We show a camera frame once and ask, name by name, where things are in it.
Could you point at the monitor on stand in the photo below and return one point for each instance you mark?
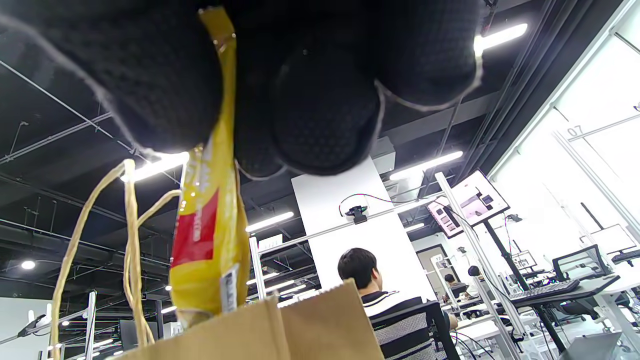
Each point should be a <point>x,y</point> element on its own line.
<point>475,200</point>

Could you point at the brown paper bag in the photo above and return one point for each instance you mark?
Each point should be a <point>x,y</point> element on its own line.
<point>300,335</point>

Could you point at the person's right hand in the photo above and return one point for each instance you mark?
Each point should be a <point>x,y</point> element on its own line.
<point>325,75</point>

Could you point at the yellow instant coffee powder package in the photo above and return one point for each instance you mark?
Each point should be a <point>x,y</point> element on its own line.
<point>210,250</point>

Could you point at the black camera on frame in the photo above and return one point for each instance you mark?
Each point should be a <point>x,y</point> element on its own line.
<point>356,214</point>

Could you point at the aluminium frame rig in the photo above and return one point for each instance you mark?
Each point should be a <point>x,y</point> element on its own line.
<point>493,300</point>

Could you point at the black keyboard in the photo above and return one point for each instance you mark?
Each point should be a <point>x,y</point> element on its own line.
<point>545,290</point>

